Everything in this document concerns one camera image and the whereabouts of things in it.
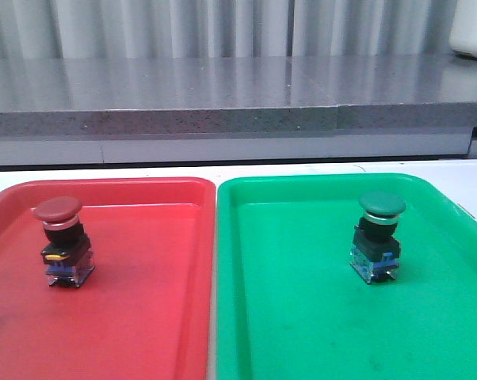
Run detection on red mushroom push button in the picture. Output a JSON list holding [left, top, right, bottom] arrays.
[[33, 196, 95, 288]]

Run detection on grey stone ledge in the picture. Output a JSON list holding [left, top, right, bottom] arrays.
[[0, 54, 477, 137]]

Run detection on white box on ledge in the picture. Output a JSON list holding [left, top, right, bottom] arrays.
[[449, 0, 477, 58]]

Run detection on green mushroom push button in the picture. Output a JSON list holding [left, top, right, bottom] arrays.
[[350, 191, 406, 284]]

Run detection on green plastic tray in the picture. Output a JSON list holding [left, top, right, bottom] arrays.
[[217, 173, 477, 379]]

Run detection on red plastic tray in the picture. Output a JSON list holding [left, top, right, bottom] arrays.
[[0, 177, 216, 379]]

